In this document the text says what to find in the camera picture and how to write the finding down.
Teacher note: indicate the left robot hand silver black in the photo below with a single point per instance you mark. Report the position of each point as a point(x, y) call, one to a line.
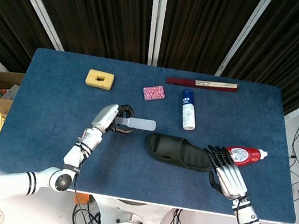
point(106, 116)

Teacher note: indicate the red bottle white cap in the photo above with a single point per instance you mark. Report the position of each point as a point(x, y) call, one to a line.
point(248, 154)

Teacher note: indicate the white double frame post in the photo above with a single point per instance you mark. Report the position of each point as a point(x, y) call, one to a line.
point(152, 18)

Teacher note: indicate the dark red folded fan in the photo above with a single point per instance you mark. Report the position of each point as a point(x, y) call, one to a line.
point(182, 82)

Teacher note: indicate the dark rubber slipper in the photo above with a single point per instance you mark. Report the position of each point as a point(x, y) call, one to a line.
point(177, 150)

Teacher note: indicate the yellow sponge with hole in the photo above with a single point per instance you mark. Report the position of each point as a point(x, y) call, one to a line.
point(92, 80)

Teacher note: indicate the grey scrub brush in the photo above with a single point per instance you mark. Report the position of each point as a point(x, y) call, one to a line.
point(143, 124)

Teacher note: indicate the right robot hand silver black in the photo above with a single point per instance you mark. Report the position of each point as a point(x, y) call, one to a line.
point(231, 179)

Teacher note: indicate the blue velvet tablecloth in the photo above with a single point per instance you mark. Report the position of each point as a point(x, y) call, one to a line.
point(141, 179)

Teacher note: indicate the orange small object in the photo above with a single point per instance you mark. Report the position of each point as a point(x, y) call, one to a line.
point(81, 198)

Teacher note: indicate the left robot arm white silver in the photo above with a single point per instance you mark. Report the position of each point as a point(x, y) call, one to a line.
point(74, 157)

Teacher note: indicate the pink patterned small box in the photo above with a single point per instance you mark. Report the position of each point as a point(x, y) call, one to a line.
point(154, 92)

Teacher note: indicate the white bottle blue cap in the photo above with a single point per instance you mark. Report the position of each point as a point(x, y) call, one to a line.
point(188, 115)

